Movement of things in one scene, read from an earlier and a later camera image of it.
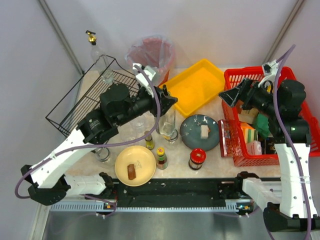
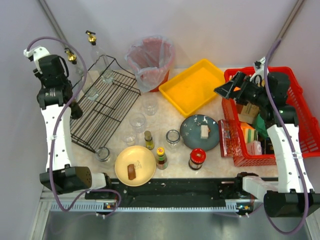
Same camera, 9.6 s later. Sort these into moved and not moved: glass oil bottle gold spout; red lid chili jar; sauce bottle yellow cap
Moved: glass oil bottle gold spout
Not moved: sauce bottle yellow cap; red lid chili jar
